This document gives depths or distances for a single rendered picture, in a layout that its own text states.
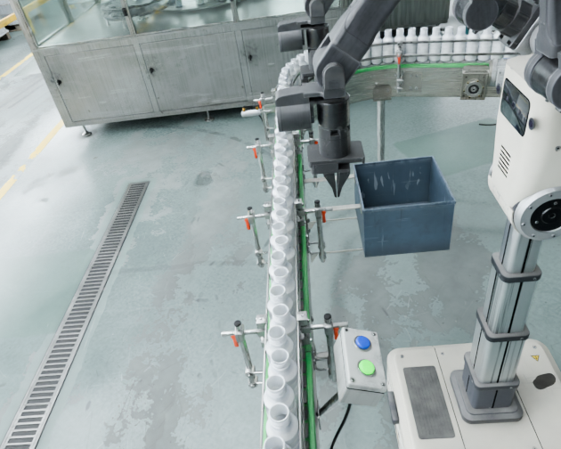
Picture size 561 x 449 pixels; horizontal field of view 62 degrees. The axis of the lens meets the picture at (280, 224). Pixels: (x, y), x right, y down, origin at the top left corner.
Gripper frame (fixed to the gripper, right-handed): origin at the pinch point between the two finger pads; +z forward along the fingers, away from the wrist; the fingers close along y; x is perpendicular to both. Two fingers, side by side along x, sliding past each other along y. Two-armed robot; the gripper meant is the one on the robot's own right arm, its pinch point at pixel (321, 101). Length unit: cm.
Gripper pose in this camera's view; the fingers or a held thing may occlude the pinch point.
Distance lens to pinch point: 131.8
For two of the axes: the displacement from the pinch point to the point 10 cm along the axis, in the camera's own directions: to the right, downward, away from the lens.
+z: 1.2, 7.9, 6.1
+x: 0.0, 6.1, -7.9
